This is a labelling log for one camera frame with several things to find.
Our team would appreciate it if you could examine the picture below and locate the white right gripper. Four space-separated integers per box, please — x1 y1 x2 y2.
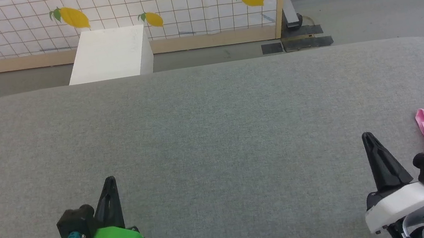
352 123 424 236

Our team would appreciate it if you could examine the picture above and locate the large black floor mat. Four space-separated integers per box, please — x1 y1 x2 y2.
281 34 334 54

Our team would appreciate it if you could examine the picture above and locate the white rectangular box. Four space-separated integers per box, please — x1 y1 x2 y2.
61 22 157 86

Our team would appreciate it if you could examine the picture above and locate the small black floor mat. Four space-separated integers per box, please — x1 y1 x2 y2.
261 42 284 55

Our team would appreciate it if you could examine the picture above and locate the black floor plate under post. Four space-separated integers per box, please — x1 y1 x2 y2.
280 22 324 40

